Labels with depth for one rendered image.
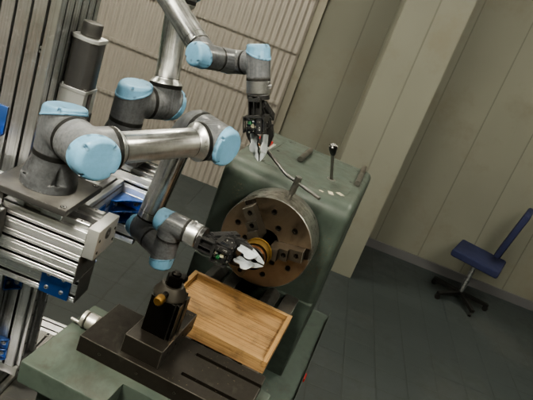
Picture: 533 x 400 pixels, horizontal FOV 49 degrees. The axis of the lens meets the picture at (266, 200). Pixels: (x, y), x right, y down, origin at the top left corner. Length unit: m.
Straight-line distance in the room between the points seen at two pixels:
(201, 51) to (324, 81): 3.33
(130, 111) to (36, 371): 0.95
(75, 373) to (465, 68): 4.21
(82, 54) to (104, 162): 0.43
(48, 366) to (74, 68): 0.85
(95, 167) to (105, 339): 0.41
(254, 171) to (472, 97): 3.29
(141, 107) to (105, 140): 0.59
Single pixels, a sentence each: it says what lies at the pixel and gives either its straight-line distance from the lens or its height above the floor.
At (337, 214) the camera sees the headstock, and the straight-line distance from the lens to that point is 2.02.
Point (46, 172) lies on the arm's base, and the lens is 1.63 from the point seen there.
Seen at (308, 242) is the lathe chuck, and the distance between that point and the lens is 1.90.
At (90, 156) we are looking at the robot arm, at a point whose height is 1.34.
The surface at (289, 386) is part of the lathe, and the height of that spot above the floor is 0.54.
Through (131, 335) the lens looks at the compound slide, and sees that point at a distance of 1.44.
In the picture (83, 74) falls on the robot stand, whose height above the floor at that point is 1.43.
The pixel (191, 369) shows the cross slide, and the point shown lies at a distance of 1.48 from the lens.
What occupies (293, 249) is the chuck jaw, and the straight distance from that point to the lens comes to 1.88.
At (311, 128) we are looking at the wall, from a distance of 5.12.
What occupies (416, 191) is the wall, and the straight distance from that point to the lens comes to 5.25.
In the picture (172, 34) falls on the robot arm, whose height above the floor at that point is 1.57.
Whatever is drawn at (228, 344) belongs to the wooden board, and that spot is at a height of 0.90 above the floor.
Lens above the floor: 1.87
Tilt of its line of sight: 20 degrees down
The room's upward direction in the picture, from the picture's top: 21 degrees clockwise
